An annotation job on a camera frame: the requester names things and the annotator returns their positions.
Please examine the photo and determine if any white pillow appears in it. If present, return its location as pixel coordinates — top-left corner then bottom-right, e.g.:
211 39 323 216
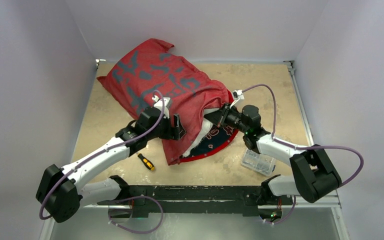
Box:
181 118 214 157

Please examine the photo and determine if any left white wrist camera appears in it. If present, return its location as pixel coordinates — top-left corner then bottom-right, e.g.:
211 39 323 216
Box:
152 95 172 119

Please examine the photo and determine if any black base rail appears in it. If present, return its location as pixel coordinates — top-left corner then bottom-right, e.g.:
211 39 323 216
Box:
106 185 293 219

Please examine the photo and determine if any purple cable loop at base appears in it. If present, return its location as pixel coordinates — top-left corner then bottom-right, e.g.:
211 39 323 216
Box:
107 195 165 235

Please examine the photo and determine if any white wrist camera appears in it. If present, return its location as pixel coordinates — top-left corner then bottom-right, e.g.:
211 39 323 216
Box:
152 95 172 119
230 89 245 108

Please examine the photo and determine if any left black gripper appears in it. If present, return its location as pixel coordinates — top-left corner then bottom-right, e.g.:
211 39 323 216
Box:
146 112 185 140

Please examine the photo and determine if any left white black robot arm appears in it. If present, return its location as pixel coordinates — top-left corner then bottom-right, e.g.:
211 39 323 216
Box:
35 106 186 223

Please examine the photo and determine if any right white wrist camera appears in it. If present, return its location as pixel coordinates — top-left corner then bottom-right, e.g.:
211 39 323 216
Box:
230 89 245 108

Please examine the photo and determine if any yellow black handled screwdriver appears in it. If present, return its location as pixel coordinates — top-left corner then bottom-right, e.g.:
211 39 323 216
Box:
137 153 156 172

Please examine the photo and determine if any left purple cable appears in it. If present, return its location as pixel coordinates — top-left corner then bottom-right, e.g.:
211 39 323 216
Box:
38 89 165 221

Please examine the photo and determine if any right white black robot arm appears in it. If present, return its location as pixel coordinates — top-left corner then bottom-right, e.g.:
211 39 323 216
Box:
204 104 343 204

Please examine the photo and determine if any clear plastic compartment box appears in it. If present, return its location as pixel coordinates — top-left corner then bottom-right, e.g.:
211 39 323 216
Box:
241 149 276 177

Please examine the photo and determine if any red pillowcase with grey print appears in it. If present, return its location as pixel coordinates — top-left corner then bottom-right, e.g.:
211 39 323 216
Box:
97 38 238 165

